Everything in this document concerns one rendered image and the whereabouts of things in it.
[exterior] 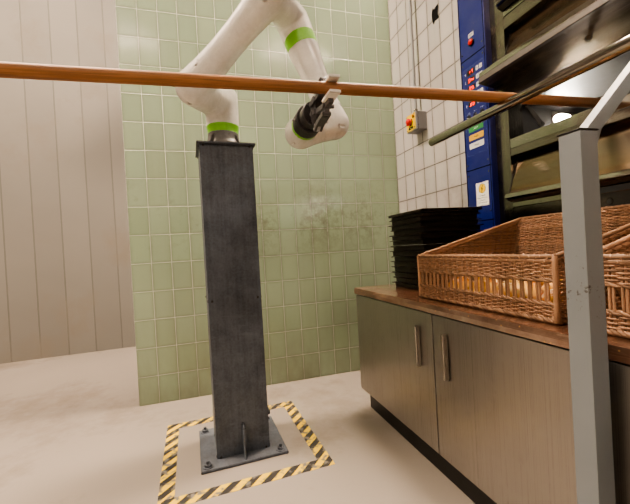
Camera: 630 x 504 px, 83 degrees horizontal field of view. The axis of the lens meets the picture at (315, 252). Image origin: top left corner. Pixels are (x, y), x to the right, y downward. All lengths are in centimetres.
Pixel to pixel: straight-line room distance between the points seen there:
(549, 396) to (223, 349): 103
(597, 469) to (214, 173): 131
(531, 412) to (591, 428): 19
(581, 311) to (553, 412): 26
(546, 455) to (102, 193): 345
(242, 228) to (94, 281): 238
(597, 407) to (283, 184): 177
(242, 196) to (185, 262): 76
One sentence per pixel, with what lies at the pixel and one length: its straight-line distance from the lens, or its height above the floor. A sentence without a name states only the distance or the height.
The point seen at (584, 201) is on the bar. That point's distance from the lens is 76.
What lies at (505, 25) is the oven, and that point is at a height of 164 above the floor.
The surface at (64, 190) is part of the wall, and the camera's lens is 371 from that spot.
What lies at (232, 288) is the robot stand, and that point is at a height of 64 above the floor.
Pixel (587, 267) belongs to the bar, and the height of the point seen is 72.
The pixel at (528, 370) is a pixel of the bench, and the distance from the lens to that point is 96.
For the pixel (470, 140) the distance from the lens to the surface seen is 185.
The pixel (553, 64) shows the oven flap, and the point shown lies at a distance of 163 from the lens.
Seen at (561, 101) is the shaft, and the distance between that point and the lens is 141.
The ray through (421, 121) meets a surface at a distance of 218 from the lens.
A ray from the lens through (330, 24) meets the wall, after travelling 261.
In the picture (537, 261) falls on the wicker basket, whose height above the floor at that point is 72.
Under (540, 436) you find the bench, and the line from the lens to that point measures 100.
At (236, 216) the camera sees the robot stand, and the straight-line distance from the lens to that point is 140.
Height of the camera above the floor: 77
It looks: level
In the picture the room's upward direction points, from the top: 3 degrees counter-clockwise
